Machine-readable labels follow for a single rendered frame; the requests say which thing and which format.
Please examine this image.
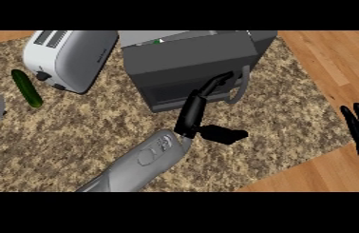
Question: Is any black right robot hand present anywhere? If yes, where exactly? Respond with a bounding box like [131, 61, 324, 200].
[340, 102, 359, 156]

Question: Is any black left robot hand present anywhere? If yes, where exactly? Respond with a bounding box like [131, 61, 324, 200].
[173, 70, 250, 146]

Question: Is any dark grey microwave door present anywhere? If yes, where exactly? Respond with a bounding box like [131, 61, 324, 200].
[123, 31, 264, 114]

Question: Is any dark grey microwave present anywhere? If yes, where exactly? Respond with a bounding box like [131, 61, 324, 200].
[117, 30, 280, 64]

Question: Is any white toaster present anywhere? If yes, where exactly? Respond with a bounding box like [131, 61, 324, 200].
[23, 30, 120, 95]

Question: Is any green cucumber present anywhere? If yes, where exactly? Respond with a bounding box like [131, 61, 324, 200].
[11, 68, 45, 108]

